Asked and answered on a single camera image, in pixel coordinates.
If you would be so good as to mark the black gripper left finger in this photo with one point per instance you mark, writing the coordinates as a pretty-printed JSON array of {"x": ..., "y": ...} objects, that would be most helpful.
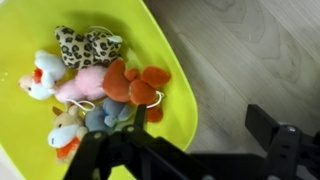
[{"x": 140, "y": 117}]

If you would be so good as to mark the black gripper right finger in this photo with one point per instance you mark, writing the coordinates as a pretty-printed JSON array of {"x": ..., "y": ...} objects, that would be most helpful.
[{"x": 261, "y": 125}]

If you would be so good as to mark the grey blue plush toy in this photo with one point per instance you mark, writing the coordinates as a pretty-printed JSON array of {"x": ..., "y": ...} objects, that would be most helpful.
[{"x": 107, "y": 115}]

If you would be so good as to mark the orange plush toy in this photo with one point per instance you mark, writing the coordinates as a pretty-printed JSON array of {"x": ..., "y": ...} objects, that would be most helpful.
[{"x": 136, "y": 87}]

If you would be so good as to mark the pink plush toy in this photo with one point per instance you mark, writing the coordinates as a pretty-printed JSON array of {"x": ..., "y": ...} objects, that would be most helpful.
[{"x": 86, "y": 85}]

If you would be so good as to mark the tan horse plush toy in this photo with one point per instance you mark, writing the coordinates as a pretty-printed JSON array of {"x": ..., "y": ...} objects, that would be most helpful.
[{"x": 67, "y": 133}]

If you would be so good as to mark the leopard print plush toy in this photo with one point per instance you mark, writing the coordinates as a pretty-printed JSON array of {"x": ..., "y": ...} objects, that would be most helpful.
[{"x": 97, "y": 46}]

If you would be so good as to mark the white cow plush toy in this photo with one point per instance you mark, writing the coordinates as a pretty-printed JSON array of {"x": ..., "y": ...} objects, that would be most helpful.
[{"x": 40, "y": 84}]

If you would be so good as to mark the yellow plastic bowl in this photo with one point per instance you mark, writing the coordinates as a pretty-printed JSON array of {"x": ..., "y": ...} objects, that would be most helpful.
[{"x": 27, "y": 26}]

